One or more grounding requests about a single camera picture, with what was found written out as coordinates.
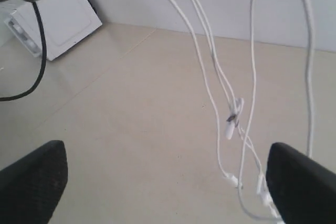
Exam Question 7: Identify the white wired earphones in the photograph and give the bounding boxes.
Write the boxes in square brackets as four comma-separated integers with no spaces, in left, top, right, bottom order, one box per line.
[191,0,315,223]

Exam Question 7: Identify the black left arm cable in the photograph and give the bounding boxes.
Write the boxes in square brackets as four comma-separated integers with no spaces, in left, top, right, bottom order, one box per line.
[0,1,48,102]

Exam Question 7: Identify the white box on floor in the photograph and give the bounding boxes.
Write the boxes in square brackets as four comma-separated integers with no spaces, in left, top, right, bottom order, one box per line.
[1,0,102,61]

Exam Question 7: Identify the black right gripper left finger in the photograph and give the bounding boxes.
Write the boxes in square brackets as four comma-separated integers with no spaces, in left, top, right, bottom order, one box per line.
[1,140,69,223]

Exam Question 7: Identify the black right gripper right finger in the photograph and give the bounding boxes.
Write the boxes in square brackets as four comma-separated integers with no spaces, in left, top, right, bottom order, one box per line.
[266,142,335,223]

